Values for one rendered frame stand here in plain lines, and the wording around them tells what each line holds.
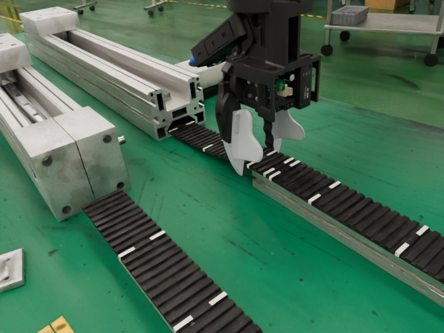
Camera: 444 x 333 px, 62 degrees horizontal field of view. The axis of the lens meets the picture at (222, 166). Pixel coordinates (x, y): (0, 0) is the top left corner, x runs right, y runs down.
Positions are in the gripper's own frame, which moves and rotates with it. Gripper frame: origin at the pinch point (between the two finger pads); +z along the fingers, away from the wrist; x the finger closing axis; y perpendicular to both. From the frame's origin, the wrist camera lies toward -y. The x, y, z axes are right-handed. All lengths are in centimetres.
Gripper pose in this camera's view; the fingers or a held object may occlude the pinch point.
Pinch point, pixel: (254, 155)
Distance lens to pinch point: 49.3
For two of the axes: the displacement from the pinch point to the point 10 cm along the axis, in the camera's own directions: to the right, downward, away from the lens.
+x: 7.9, -3.9, 4.8
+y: 6.1, 3.9, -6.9
